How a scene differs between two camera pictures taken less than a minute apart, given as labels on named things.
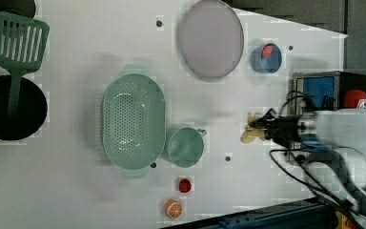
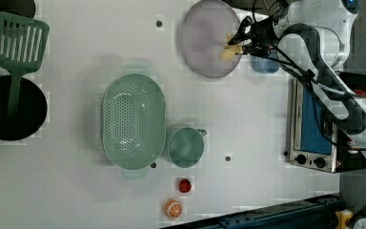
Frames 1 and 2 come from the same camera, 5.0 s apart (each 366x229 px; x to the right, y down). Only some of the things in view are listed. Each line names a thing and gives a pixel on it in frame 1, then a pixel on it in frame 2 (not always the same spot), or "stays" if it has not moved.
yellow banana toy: [252, 133] → [230, 51]
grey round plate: [212, 38] stays
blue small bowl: [270, 65] stays
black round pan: [29, 114] stays
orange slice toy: [173, 209] stays
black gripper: [284, 130] → [264, 36]
